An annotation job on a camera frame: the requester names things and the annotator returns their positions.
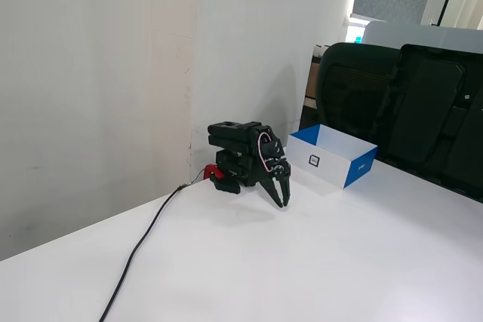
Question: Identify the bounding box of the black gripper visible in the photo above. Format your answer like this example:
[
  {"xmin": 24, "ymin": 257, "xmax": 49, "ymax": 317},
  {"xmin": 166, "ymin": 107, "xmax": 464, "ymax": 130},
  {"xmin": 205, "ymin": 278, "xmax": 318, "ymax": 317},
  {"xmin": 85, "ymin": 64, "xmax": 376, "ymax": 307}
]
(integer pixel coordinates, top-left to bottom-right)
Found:
[{"xmin": 258, "ymin": 157, "xmax": 293, "ymax": 209}]

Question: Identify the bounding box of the blue and white cardboard box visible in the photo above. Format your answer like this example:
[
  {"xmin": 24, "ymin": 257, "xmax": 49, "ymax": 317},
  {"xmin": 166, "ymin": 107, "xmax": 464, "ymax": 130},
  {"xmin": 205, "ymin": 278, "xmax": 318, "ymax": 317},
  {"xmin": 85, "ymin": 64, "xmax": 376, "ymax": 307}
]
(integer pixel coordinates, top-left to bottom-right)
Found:
[{"xmin": 288, "ymin": 123, "xmax": 380, "ymax": 190}]

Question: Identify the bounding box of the brown cardboard box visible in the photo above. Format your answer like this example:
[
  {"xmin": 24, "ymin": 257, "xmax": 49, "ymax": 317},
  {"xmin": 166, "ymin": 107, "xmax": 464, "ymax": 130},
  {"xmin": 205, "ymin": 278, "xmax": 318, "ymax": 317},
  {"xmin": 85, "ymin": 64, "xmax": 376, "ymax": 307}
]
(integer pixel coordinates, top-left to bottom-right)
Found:
[{"xmin": 304, "ymin": 44, "xmax": 329, "ymax": 108}]

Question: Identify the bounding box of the red clamp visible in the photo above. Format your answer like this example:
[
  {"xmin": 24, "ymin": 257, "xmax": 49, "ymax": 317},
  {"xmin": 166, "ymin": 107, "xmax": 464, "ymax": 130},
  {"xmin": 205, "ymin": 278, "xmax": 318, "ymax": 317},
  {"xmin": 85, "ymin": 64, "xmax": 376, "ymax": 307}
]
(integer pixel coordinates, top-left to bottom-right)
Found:
[{"xmin": 203, "ymin": 164, "xmax": 226, "ymax": 181}]

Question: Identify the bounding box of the black office chair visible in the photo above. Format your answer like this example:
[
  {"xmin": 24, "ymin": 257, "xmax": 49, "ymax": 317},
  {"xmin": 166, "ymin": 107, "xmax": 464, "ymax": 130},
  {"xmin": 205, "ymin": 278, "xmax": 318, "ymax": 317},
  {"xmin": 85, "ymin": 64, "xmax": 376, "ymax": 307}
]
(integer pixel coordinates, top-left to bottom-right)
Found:
[{"xmin": 300, "ymin": 41, "xmax": 401, "ymax": 146}]

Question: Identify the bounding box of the white desk partition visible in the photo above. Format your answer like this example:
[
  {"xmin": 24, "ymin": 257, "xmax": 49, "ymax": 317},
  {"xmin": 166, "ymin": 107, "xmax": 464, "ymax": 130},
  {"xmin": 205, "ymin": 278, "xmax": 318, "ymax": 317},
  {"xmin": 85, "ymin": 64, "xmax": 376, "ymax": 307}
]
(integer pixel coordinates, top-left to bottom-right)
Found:
[{"xmin": 362, "ymin": 20, "xmax": 483, "ymax": 54}]

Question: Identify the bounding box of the white red gripper servo wire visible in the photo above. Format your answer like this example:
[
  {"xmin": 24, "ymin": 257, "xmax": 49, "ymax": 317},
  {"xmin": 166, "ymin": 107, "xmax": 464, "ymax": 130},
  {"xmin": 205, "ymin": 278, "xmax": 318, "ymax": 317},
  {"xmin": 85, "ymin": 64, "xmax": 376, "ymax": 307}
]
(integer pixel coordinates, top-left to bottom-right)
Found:
[{"xmin": 257, "ymin": 131, "xmax": 277, "ymax": 174}]

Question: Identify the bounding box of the thin red white wire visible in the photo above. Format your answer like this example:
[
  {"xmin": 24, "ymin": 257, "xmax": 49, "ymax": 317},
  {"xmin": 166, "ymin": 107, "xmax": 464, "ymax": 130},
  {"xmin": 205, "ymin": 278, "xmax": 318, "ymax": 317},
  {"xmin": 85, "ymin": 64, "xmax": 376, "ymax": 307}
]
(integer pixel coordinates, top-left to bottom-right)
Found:
[{"xmin": 184, "ymin": 170, "xmax": 207, "ymax": 187}]

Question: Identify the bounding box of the thick black power cable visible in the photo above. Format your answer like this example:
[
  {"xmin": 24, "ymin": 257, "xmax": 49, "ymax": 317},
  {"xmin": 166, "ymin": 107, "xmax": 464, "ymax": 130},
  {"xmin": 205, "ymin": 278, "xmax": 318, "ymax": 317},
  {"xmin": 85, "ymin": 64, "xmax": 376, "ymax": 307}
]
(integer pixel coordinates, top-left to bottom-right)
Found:
[{"xmin": 98, "ymin": 184, "xmax": 186, "ymax": 322}]

